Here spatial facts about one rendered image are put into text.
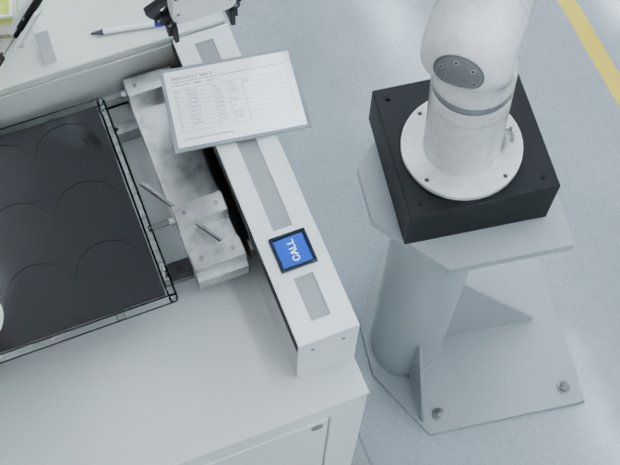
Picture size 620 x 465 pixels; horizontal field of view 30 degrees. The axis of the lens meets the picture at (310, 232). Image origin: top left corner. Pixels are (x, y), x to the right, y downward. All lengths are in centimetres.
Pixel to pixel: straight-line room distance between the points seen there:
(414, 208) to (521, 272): 101
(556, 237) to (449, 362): 81
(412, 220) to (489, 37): 43
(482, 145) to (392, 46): 134
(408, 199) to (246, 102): 29
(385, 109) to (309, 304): 38
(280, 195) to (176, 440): 39
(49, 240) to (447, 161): 61
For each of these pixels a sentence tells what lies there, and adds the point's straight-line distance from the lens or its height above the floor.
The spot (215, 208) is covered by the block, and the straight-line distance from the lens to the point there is 177.
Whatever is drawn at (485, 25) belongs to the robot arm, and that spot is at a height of 134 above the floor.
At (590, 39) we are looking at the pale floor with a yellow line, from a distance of 313.
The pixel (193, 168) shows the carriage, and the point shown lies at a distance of 183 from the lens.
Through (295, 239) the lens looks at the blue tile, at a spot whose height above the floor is 96.
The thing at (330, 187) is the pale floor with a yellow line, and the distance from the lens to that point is 281.
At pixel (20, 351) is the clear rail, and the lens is 172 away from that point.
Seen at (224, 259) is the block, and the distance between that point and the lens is 173.
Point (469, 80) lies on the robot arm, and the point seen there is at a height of 128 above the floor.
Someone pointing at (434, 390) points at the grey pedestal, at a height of 1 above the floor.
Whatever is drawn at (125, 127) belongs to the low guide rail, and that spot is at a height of 85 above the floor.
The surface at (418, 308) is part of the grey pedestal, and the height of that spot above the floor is 42.
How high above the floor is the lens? 249
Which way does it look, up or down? 65 degrees down
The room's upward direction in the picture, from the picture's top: 3 degrees clockwise
